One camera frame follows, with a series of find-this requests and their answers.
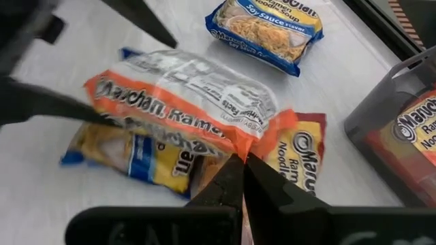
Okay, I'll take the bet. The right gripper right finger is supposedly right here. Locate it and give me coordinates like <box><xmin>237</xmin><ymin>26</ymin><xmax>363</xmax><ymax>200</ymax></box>
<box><xmin>243</xmin><ymin>152</ymin><xmax>436</xmax><ymax>245</ymax></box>

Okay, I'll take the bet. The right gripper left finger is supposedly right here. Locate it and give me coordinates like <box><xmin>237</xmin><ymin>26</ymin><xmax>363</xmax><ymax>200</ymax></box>
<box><xmin>64</xmin><ymin>152</ymin><xmax>245</xmax><ymax>245</ymax></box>

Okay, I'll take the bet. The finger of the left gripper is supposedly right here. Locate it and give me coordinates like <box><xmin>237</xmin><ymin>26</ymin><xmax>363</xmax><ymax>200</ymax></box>
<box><xmin>100</xmin><ymin>0</ymin><xmax>178</xmax><ymax>49</ymax></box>
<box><xmin>0</xmin><ymin>77</ymin><xmax>119</xmax><ymax>129</ymax></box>

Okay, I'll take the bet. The red beef ramen noodle pack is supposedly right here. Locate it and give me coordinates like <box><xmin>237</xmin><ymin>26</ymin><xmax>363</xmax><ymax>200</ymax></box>
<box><xmin>190</xmin><ymin>112</ymin><xmax>328</xmax><ymax>200</ymax></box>

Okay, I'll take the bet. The blue soy sauce ramen pack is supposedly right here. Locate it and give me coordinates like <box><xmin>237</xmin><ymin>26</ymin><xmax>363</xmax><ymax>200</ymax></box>
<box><xmin>60</xmin><ymin>46</ymin><xmax>193</xmax><ymax>200</ymax></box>
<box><xmin>204</xmin><ymin>0</ymin><xmax>324</xmax><ymax>78</ymax></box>

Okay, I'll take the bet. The orange chicken ramen noodle pack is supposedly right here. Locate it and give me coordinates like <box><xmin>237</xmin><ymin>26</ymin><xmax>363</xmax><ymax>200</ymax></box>
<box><xmin>364</xmin><ymin>88</ymin><xmax>436</xmax><ymax>205</ymax></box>
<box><xmin>83</xmin><ymin>49</ymin><xmax>299</xmax><ymax>163</ymax></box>

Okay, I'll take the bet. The dark grey plastic bin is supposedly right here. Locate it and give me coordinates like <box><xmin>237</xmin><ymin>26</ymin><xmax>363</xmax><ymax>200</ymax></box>
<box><xmin>343</xmin><ymin>46</ymin><xmax>436</xmax><ymax>209</ymax></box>

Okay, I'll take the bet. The black hazard-striped floor mat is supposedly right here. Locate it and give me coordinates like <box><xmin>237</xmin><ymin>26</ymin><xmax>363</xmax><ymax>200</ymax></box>
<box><xmin>387</xmin><ymin>0</ymin><xmax>436</xmax><ymax>50</ymax></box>

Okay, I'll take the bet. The black aluminium table frame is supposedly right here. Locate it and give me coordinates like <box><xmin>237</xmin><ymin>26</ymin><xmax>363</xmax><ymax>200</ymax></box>
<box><xmin>341</xmin><ymin>0</ymin><xmax>423</xmax><ymax>63</ymax></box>

